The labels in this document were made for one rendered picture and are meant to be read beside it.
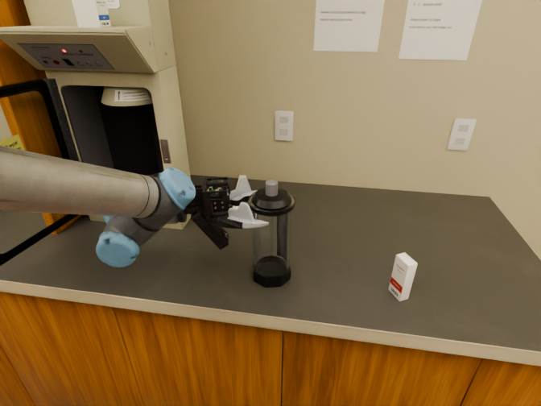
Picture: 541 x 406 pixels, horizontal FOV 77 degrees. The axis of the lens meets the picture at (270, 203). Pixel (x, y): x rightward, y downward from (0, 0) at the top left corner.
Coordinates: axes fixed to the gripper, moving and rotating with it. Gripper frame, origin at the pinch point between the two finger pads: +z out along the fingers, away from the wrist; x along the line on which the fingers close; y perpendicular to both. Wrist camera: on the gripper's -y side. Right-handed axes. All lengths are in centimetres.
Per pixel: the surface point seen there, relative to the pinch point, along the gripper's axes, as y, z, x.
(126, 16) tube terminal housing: 40, -30, 25
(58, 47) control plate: 34, -45, 20
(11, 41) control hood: 36, -55, 22
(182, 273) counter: -19.5, -22.7, 2.7
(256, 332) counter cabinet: -29.4, -4.3, -10.0
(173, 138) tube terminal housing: 9.6, -24.0, 26.2
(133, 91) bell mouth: 22.1, -33.2, 29.6
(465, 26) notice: 34, 66, 44
